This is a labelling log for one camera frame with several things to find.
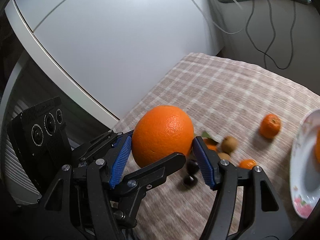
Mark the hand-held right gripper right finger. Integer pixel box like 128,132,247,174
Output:
192,136,294,240

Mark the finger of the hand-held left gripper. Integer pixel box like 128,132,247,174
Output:
111,152,187,228
72,129,135,165

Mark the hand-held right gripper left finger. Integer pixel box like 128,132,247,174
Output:
37,136,132,240

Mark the mandarin with green leaf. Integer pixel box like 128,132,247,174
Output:
201,131,220,152

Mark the brown kiwi fruit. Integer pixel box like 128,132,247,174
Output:
221,136,237,154

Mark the large orange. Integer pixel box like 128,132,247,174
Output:
132,105,195,168
314,130,320,163

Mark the tiny mandarin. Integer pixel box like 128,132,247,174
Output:
239,159,258,170

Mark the floral white plate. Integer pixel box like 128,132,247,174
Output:
290,110,320,219

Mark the white ribbed panel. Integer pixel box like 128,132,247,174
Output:
0,62,43,205

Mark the beige checked tablecloth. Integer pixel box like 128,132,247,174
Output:
110,52,320,240

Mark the medium mandarin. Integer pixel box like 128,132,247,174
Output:
259,114,282,139

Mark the white cabinet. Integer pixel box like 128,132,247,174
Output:
5,0,225,128

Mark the looped black cable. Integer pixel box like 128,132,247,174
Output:
246,0,297,70

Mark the white cable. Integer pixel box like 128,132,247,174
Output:
171,0,250,35

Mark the straight black cable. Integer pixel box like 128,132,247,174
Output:
264,0,277,68

